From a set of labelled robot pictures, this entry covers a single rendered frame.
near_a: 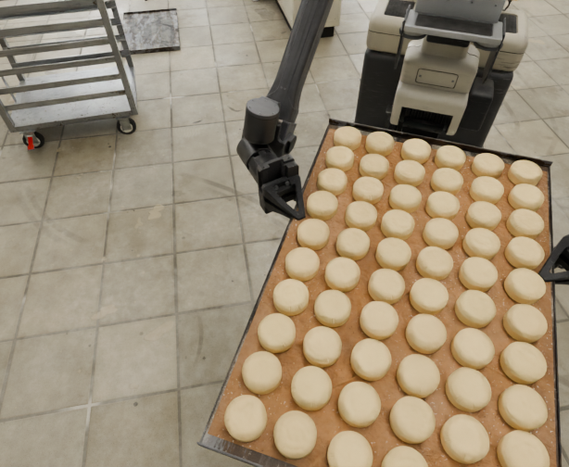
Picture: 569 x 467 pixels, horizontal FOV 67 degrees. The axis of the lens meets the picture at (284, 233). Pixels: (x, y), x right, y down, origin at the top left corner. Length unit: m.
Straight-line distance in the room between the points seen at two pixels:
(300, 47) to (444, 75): 0.74
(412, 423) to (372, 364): 0.08
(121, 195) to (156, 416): 1.09
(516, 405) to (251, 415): 0.31
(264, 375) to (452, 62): 1.17
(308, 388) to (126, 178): 1.91
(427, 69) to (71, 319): 1.56
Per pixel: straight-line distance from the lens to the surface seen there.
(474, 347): 0.62
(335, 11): 3.34
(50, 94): 2.83
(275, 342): 0.58
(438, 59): 1.50
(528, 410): 0.62
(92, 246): 2.09
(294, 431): 0.55
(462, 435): 0.58
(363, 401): 0.56
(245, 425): 0.55
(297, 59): 0.84
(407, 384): 0.58
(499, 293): 0.70
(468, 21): 1.39
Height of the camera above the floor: 1.51
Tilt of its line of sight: 51 degrees down
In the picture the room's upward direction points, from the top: straight up
